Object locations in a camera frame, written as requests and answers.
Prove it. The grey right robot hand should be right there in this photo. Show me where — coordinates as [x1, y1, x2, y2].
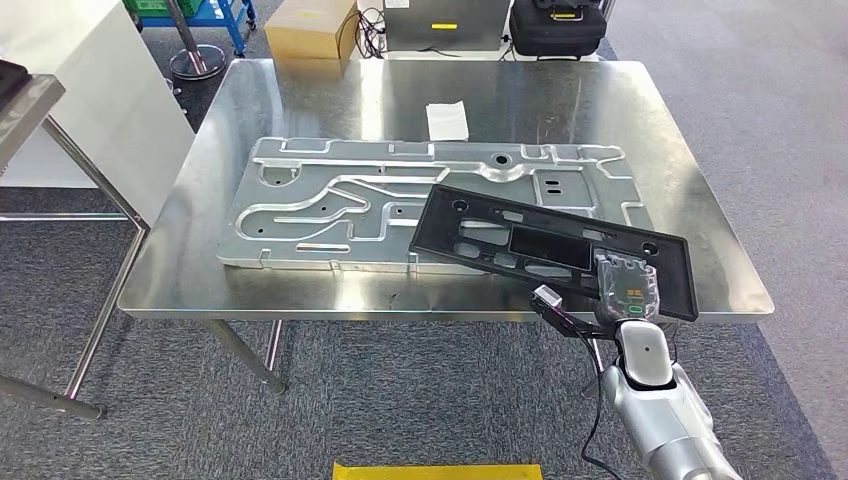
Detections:
[591, 250, 662, 326]

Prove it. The stainless steel workbench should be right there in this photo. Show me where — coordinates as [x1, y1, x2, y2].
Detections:
[117, 58, 775, 399]

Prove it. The white folded paper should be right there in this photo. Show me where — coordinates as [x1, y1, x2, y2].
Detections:
[425, 100, 470, 142]

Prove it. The black carrying case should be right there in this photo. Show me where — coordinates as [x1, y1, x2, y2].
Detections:
[508, 0, 608, 60]

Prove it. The machined aluminium fixture plate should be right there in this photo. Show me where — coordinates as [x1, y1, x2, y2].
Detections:
[217, 135, 654, 276]

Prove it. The grey case yellow label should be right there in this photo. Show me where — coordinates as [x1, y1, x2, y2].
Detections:
[384, 0, 511, 54]

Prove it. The brown cardboard box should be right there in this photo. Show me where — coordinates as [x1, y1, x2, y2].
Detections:
[263, 0, 359, 62]

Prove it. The chrome stanchion with round base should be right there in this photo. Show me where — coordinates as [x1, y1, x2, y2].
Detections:
[162, 0, 228, 81]

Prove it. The blue metal cart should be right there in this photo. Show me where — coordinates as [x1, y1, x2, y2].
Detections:
[129, 0, 258, 58]

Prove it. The green plastic crate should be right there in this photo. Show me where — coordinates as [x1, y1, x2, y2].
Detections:
[122, 0, 203, 19]

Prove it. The white cabinet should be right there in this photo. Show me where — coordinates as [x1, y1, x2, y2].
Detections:
[0, 0, 197, 227]

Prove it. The stainless steel side table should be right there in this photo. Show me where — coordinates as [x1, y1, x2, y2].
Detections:
[0, 59, 150, 420]

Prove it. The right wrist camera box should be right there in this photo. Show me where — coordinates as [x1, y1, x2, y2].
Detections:
[529, 284, 621, 342]

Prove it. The black camera cable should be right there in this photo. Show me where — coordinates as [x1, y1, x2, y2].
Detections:
[570, 324, 627, 480]

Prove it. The black cable bundle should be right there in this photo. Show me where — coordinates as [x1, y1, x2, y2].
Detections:
[354, 6, 389, 61]

